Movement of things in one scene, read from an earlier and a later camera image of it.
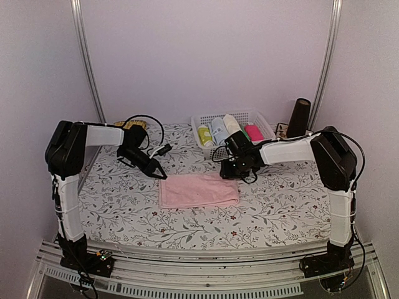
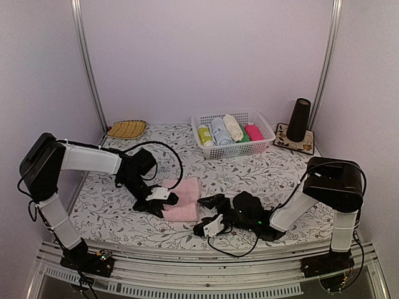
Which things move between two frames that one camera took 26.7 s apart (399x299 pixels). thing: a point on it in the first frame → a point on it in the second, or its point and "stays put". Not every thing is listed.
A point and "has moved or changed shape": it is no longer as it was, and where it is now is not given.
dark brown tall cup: (298, 121) stays put
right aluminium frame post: (328, 68) stays put
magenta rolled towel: (254, 132) stays put
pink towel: (197, 190) has moved or changed shape
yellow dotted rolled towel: (205, 136) stays put
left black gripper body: (132, 155) → (132, 185)
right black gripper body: (238, 170) → (245, 225)
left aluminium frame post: (76, 11) stays put
